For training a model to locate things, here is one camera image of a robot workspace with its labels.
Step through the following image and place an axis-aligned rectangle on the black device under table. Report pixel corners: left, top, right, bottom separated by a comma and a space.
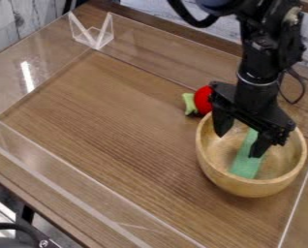
0, 222, 63, 248

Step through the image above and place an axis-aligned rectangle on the black cable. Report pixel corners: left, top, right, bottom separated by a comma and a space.
166, 0, 223, 29

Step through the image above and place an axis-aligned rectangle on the clear acrylic tray wall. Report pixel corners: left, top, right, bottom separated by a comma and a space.
0, 120, 206, 248

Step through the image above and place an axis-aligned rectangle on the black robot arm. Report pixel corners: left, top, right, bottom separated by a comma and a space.
198, 0, 306, 158

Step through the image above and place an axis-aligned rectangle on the clear acrylic corner bracket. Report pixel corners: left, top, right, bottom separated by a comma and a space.
67, 13, 114, 50

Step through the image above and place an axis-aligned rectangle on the brown wooden bowl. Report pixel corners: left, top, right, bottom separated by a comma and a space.
197, 113, 308, 198

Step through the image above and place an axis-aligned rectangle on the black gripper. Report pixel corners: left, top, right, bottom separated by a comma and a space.
210, 80, 297, 158

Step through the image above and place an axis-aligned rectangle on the green rectangular block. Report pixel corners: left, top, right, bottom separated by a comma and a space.
230, 129, 263, 179

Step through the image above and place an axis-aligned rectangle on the red plush tomato toy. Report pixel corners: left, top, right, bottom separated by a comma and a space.
183, 85, 213, 116

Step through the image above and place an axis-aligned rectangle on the black table leg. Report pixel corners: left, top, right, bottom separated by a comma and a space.
22, 204, 35, 224

